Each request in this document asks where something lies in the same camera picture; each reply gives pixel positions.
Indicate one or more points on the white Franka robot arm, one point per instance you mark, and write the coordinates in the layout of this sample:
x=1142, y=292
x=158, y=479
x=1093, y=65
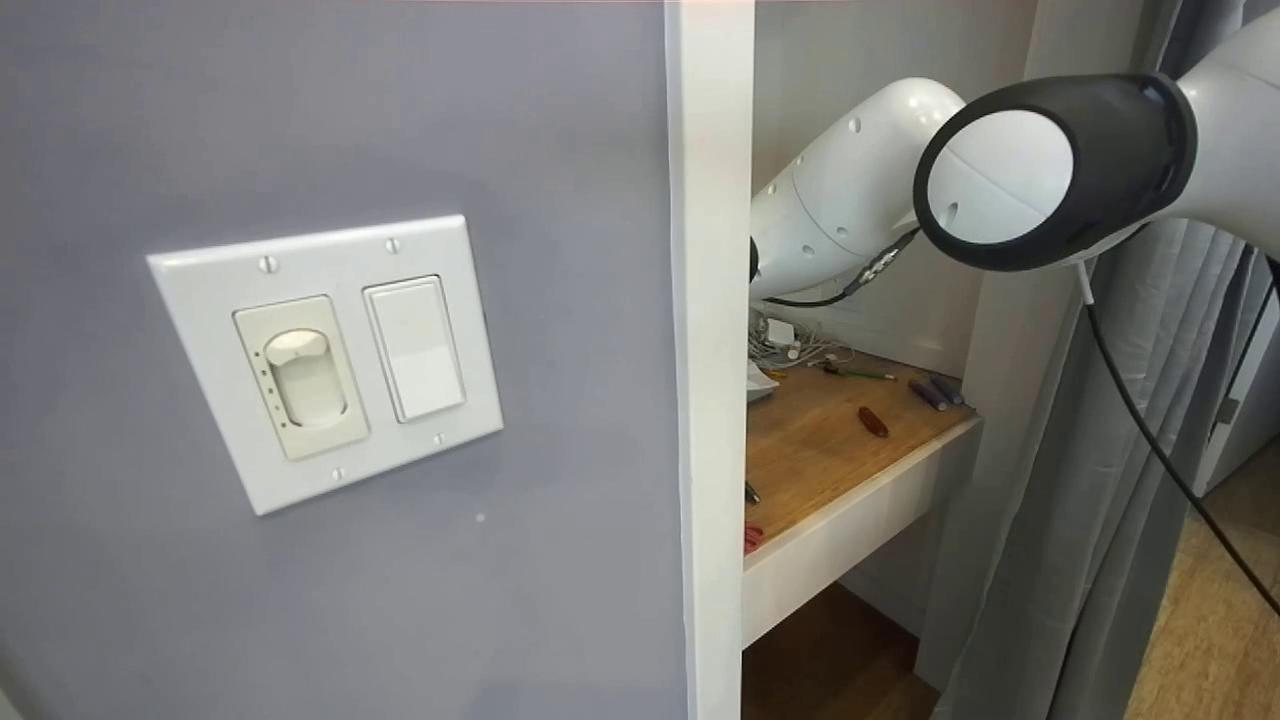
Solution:
x=854, y=187

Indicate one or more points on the white rocker switch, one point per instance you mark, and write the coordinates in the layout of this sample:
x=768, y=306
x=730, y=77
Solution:
x=415, y=349

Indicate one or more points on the wooden workbench top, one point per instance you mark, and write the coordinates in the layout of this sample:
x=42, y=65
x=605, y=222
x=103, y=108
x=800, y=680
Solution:
x=825, y=454

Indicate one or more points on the white paper sheets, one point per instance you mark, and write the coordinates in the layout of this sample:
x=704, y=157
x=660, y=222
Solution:
x=761, y=385

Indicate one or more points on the cream dimmer slider switch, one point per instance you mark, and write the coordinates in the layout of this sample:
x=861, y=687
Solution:
x=301, y=382

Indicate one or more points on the small red object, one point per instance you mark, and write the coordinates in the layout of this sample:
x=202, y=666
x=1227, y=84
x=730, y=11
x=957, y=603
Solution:
x=755, y=538

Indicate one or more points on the white cabinet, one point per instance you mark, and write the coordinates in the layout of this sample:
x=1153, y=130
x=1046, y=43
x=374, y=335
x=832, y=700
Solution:
x=1254, y=413

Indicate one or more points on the blue purple small tool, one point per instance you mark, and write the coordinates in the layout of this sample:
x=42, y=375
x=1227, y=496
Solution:
x=935, y=389

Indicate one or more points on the grey curtain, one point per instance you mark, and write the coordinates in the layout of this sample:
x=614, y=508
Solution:
x=1080, y=562

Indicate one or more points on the pile of small clutter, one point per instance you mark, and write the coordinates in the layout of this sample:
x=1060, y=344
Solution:
x=777, y=342

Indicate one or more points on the small green object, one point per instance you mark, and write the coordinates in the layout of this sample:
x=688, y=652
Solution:
x=751, y=493

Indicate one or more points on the white switch wall plate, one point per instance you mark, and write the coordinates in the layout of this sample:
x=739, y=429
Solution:
x=348, y=254

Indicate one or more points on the white door trim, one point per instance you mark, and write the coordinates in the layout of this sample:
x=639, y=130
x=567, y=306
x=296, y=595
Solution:
x=704, y=401

